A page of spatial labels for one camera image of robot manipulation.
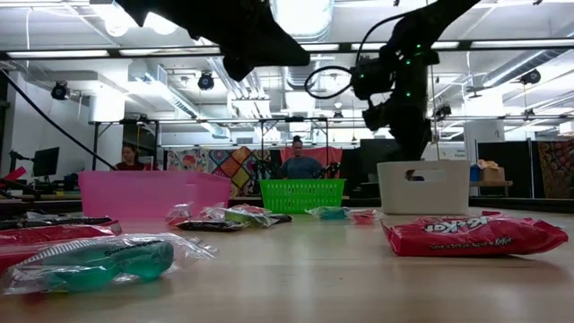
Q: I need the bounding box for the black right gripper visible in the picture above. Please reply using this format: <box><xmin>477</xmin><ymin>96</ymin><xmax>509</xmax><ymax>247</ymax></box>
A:
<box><xmin>361</xmin><ymin>96</ymin><xmax>434</xmax><ymax>162</ymax></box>

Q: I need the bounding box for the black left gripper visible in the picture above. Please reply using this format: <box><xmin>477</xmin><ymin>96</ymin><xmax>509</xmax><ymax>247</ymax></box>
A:
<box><xmin>178</xmin><ymin>0</ymin><xmax>311</xmax><ymax>83</ymax></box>

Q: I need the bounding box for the red gummy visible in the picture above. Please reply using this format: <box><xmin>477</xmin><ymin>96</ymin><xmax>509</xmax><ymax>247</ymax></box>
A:
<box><xmin>164</xmin><ymin>201</ymin><xmax>195</xmax><ymax>225</ymax></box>
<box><xmin>347</xmin><ymin>208</ymin><xmax>383</xmax><ymax>225</ymax></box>
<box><xmin>196</xmin><ymin>201</ymin><xmax>228</xmax><ymax>222</ymax></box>

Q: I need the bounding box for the green gummy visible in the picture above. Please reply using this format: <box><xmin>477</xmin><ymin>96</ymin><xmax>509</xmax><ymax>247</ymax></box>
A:
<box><xmin>222</xmin><ymin>208</ymin><xmax>274</xmax><ymax>229</ymax></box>
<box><xmin>0</xmin><ymin>232</ymin><xmax>217</xmax><ymax>297</ymax></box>
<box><xmin>305</xmin><ymin>205</ymin><xmax>353</xmax><ymax>222</ymax></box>

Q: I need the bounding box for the white sign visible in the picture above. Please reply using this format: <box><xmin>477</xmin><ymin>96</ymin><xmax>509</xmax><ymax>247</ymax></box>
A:
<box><xmin>421</xmin><ymin>142</ymin><xmax>467</xmax><ymax>162</ymax></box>

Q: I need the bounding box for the large black screen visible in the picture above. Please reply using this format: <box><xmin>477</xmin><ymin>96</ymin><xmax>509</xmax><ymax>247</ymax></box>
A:
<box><xmin>349</xmin><ymin>137</ymin><xmax>421</xmax><ymax>198</ymax></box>

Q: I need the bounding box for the white plastic bin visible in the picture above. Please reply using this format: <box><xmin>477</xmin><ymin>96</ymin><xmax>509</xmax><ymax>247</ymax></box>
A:
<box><xmin>376</xmin><ymin>160</ymin><xmax>472</xmax><ymax>215</ymax></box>

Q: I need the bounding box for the red hanging cloth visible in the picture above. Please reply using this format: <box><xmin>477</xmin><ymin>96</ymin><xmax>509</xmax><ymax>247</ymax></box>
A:
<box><xmin>280</xmin><ymin>145</ymin><xmax>344</xmax><ymax>180</ymax></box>

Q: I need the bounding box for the black ceiling spotlight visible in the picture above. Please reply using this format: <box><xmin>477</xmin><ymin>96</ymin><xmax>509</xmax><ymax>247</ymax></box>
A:
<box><xmin>196</xmin><ymin>70</ymin><xmax>215</xmax><ymax>92</ymax></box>
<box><xmin>519</xmin><ymin>67</ymin><xmax>543</xmax><ymax>86</ymax></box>
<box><xmin>50</xmin><ymin>80</ymin><xmax>71</xmax><ymax>101</ymax></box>

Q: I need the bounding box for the brown cardboard box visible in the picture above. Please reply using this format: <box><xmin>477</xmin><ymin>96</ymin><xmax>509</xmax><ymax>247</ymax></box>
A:
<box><xmin>479</xmin><ymin>165</ymin><xmax>507</xmax><ymax>183</ymax></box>

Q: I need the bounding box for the wooden side table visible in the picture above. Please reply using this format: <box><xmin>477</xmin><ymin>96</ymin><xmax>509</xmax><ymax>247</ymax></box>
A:
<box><xmin>468</xmin><ymin>179</ymin><xmax>515</xmax><ymax>198</ymax></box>

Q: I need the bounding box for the black partition panel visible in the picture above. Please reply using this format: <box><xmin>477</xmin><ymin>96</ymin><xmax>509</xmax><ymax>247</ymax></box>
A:
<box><xmin>476</xmin><ymin>140</ymin><xmax>535</xmax><ymax>199</ymax></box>

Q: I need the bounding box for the person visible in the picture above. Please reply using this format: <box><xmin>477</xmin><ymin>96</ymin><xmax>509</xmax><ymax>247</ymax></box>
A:
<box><xmin>114</xmin><ymin>142</ymin><xmax>147</xmax><ymax>171</ymax></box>
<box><xmin>274</xmin><ymin>135</ymin><xmax>325</xmax><ymax>180</ymax></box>

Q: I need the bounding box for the green plastic basket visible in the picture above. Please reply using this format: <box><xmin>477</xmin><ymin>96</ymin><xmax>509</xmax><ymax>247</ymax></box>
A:
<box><xmin>258</xmin><ymin>178</ymin><xmax>347</xmax><ymax>215</ymax></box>

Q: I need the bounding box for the long black light fixture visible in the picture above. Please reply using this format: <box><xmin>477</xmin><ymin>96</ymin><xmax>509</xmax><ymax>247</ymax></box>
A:
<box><xmin>0</xmin><ymin>39</ymin><xmax>574</xmax><ymax>62</ymax></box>

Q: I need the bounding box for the colourful patchwork quilt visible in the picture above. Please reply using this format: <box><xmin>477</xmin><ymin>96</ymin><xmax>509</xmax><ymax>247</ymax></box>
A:
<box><xmin>165</xmin><ymin>145</ymin><xmax>270</xmax><ymax>198</ymax></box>

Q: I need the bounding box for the dark patterned quilt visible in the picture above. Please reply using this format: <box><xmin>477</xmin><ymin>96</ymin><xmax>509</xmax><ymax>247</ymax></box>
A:
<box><xmin>536</xmin><ymin>138</ymin><xmax>574</xmax><ymax>200</ymax></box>

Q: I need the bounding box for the pink plastic bin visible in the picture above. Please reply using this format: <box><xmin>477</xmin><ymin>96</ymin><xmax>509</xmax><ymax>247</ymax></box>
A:
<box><xmin>78</xmin><ymin>170</ymin><xmax>232</xmax><ymax>221</ymax></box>

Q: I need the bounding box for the black metal stand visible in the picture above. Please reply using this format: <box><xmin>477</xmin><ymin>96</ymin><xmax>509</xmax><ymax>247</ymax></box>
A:
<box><xmin>91</xmin><ymin>118</ymin><xmax>161</xmax><ymax>171</ymax></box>

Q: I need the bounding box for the black computer monitor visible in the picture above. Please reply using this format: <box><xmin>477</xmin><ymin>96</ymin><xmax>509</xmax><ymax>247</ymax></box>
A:
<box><xmin>31</xmin><ymin>146</ymin><xmax>60</xmax><ymax>179</ymax></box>

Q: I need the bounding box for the red object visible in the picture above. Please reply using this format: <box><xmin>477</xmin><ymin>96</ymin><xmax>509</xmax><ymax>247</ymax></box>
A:
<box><xmin>0</xmin><ymin>166</ymin><xmax>28</xmax><ymax>189</ymax></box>

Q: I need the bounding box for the black right camera cable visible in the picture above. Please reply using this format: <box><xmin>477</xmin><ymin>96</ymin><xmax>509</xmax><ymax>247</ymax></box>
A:
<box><xmin>303</xmin><ymin>11</ymin><xmax>407</xmax><ymax>100</ymax></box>

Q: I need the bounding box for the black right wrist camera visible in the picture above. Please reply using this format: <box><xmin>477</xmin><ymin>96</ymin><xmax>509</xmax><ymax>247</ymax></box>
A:
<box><xmin>351</xmin><ymin>57</ymin><xmax>396</xmax><ymax>100</ymax></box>

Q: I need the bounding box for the black diagonal cable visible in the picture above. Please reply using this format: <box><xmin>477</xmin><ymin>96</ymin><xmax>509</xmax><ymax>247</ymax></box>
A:
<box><xmin>0</xmin><ymin>69</ymin><xmax>117</xmax><ymax>171</ymax></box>

